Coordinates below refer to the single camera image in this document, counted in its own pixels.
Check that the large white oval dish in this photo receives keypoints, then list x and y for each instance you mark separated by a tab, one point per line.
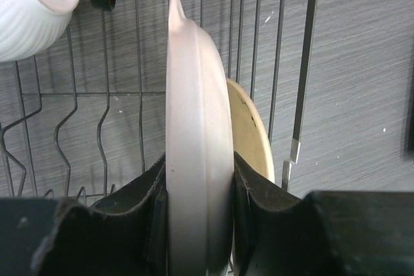
199	151

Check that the square floral plate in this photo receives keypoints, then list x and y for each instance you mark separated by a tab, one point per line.
409	126

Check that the small cream plate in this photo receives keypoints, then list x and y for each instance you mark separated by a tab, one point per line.
251	142

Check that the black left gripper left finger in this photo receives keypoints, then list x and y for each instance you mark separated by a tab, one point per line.
124	233

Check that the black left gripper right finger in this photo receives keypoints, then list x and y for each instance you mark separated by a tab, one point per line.
323	233

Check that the white ribbed bowl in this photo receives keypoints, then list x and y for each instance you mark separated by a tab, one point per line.
32	26

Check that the black wire dish rack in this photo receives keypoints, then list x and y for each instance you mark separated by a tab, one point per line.
86	116

